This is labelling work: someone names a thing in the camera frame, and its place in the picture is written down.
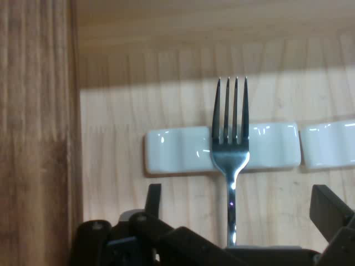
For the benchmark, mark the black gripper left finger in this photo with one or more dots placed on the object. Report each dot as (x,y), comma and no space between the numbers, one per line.
(133,243)

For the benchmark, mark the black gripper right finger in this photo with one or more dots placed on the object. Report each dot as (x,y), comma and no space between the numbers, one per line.
(338,221)

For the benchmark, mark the white ceramic cutlery rest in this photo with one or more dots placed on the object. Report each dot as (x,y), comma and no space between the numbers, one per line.
(327,147)
(177,149)

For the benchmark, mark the silver fork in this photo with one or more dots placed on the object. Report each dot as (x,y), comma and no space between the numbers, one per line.
(230,155)

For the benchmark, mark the dark wooden cabinet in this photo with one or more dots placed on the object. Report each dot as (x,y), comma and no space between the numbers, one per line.
(36,110)

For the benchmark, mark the light wooden drawer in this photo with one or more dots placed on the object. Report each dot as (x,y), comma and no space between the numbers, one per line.
(166,69)

